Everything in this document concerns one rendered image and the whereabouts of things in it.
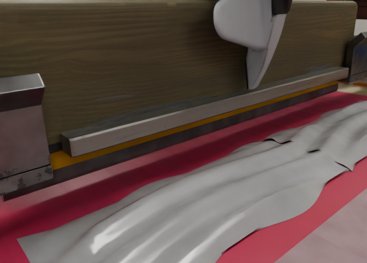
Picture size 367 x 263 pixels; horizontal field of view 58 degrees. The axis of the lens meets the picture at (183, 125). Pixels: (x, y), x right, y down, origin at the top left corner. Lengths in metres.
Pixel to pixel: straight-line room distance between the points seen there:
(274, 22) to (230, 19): 0.03
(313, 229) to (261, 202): 0.03
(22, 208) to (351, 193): 0.18
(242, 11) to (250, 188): 0.11
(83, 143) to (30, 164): 0.03
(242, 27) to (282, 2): 0.03
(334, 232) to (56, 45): 0.16
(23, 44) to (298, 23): 0.22
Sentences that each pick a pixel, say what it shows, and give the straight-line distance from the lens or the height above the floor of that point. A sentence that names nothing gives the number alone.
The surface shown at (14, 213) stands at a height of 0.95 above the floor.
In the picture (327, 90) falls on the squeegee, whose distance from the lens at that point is 0.40.
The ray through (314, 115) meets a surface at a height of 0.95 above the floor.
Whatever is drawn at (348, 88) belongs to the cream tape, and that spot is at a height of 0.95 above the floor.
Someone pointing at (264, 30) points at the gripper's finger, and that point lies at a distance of 0.24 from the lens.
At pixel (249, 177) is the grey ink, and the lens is 0.19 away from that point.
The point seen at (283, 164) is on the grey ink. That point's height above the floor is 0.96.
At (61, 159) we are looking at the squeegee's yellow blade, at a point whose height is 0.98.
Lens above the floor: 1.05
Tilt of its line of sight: 19 degrees down
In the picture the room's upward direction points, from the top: 1 degrees counter-clockwise
